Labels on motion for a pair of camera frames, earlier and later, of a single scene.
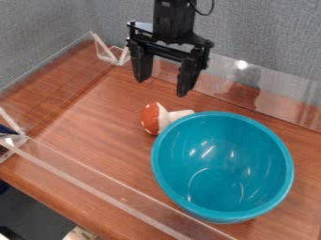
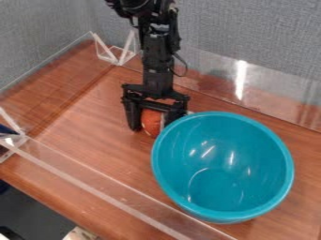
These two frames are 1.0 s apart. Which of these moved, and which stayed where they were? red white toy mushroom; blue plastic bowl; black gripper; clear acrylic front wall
Moved: black gripper
Stayed: blue plastic bowl; red white toy mushroom; clear acrylic front wall
